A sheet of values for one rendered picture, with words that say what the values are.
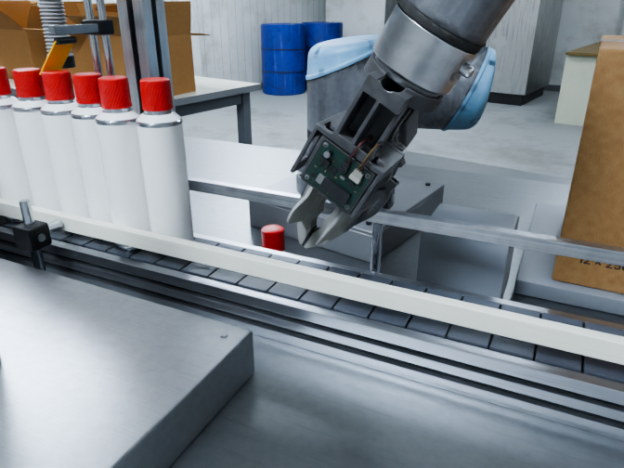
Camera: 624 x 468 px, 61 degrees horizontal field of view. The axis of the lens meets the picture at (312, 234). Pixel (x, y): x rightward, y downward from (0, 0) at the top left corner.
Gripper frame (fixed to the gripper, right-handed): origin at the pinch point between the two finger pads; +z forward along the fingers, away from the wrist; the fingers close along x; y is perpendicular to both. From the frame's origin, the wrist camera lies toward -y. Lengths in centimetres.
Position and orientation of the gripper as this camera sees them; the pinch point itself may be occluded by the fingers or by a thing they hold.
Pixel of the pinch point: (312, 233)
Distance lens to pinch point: 57.4
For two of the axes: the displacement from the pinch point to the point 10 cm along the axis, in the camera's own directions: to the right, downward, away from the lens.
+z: -4.5, 7.0, 5.5
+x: 7.8, 6.1, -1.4
